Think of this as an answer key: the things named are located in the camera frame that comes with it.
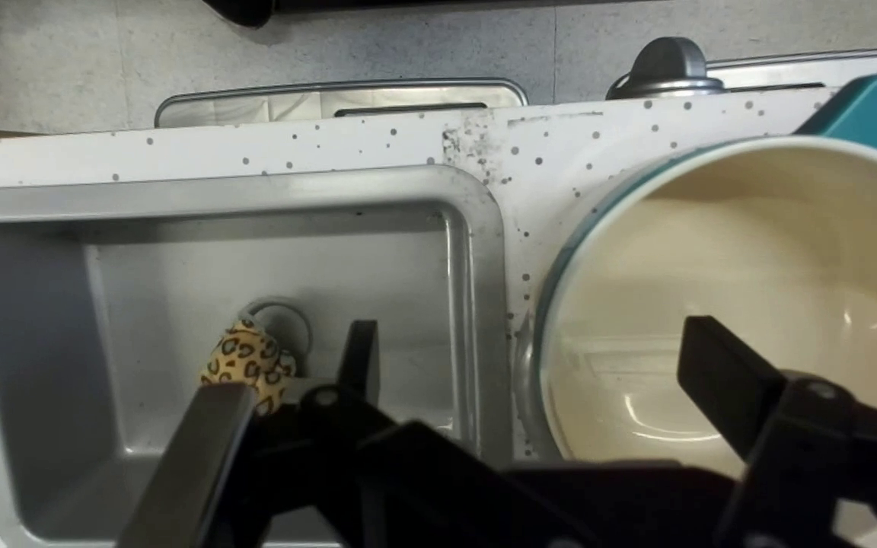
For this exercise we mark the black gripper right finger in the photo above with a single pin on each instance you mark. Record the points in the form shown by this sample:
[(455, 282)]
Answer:
[(813, 458)]

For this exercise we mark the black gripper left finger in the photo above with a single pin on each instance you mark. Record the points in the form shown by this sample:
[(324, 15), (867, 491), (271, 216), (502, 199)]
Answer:
[(396, 475)]

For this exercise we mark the leopard print plush toy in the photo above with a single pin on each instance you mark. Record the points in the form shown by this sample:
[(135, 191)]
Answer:
[(251, 365)]

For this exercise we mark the grey toy sink basin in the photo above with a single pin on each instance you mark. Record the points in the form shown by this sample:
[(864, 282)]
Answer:
[(256, 262)]

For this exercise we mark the dark grey oven knob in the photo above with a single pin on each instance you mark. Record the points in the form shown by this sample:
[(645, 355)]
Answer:
[(666, 64)]

